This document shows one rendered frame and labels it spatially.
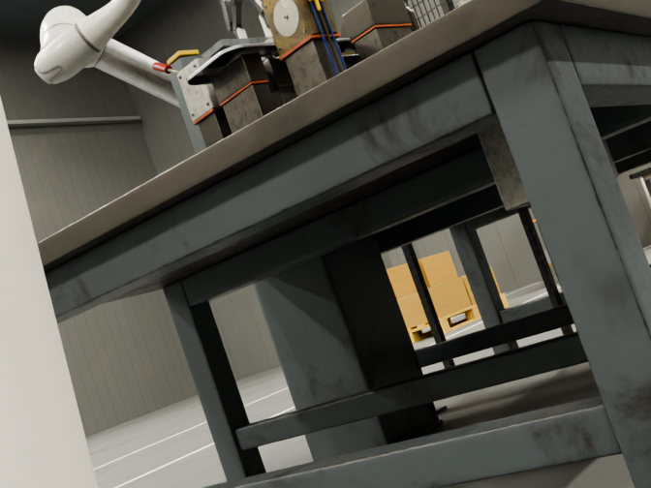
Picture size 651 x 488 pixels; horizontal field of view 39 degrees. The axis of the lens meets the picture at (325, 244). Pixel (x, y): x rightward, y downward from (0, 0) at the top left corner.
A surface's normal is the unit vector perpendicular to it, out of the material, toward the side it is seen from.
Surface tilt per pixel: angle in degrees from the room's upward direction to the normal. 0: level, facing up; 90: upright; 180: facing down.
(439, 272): 90
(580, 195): 90
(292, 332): 90
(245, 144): 90
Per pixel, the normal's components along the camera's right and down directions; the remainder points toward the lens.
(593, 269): -0.59, 0.14
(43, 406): 0.96, -0.27
